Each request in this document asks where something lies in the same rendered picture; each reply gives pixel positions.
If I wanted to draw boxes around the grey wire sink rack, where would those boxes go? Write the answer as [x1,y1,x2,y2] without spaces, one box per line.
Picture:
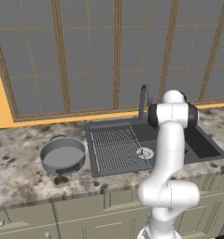
[89,124,151,174]

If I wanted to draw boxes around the wooden framed window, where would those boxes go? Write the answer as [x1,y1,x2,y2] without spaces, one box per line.
[0,0,224,123]

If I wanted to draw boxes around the beige drawer front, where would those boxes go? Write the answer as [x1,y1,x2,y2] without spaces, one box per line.
[52,193,106,223]
[5,202,58,226]

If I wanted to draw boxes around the grey metal pot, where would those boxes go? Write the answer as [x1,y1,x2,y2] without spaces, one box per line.
[39,134,87,177]

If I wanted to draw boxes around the beige panel under sink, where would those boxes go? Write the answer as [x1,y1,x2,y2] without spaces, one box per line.
[187,173,224,198]
[108,188,140,210]

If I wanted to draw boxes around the beige cupboard door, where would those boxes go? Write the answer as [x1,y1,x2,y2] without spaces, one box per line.
[175,191,224,239]
[57,208,151,239]
[0,222,61,239]

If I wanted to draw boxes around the dark grey curved tap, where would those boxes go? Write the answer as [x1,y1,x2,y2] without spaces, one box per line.
[137,83,154,122]

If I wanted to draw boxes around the dark grey sink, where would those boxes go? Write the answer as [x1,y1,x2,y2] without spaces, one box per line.
[83,115,224,178]

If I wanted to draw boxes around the silver sink drain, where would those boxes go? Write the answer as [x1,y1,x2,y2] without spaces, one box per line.
[135,147,156,160]

